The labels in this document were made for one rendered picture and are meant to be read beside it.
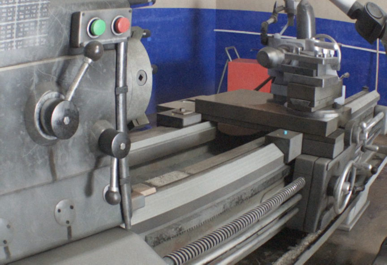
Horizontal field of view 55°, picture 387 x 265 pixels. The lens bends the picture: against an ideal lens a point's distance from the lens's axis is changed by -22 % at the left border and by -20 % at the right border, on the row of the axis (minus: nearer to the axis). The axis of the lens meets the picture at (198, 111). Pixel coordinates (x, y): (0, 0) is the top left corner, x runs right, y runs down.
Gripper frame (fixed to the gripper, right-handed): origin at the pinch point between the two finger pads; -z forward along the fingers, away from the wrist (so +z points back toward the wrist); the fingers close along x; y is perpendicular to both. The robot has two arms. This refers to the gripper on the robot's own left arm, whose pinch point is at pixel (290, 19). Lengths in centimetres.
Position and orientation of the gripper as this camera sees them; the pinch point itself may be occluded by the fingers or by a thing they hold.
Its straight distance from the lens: 199.2
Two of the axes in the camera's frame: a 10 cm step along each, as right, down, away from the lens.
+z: 0.2, -9.8, -2.1
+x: 1.3, -2.1, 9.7
